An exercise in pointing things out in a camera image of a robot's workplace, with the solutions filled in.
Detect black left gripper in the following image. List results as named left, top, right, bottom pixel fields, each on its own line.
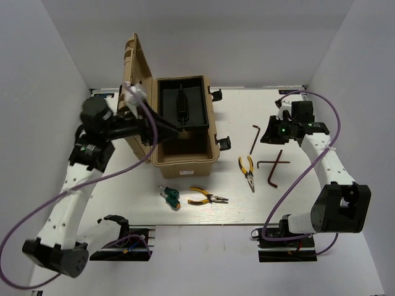
left=103, top=99, right=180, bottom=146

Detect black toolbox tray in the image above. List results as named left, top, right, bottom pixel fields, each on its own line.
left=157, top=76, right=209, bottom=132

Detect tan plastic toolbox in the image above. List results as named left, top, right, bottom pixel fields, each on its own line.
left=117, top=34, right=220, bottom=179

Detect yellow needle-nose pliers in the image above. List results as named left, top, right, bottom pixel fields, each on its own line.
left=238, top=155, right=255, bottom=193
left=188, top=187, right=229, bottom=206

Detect brown hex key long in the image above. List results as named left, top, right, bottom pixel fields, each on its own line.
left=267, top=150, right=283, bottom=188

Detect green screwdriver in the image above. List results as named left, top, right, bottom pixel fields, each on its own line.
left=160, top=193, right=181, bottom=210
left=158, top=186, right=180, bottom=199

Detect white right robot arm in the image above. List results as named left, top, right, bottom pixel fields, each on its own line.
left=260, top=99, right=372, bottom=246

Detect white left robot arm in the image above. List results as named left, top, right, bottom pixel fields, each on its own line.
left=22, top=97, right=178, bottom=278

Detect brown hex key upper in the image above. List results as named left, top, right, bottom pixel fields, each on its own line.
left=249, top=125, right=261, bottom=155

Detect brown hex key horizontal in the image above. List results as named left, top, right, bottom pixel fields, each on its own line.
left=256, top=160, right=291, bottom=168

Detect blue label right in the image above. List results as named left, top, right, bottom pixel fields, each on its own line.
left=278, top=89, right=300, bottom=96

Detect blue label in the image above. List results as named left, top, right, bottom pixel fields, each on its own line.
left=93, top=93, right=114, bottom=99
left=278, top=89, right=300, bottom=96

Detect black toolbox latch front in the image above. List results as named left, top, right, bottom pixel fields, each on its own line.
left=215, top=136, right=231, bottom=151

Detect black toolbox latch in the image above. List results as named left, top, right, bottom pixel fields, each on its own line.
left=215, top=136, right=231, bottom=151
left=209, top=89, right=223, bottom=102

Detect black toolbox latch rear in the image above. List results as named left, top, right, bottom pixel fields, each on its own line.
left=209, top=89, right=223, bottom=102

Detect blue label left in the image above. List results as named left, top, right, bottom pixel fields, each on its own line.
left=93, top=93, right=114, bottom=99

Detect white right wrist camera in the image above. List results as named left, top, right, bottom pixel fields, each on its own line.
left=275, top=99, right=292, bottom=120

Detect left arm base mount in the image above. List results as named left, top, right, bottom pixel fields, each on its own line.
left=89, top=215, right=156, bottom=262

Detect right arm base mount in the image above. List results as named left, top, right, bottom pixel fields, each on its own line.
left=251, top=215, right=317, bottom=263

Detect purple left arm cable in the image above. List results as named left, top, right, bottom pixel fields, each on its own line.
left=0, top=103, right=160, bottom=290

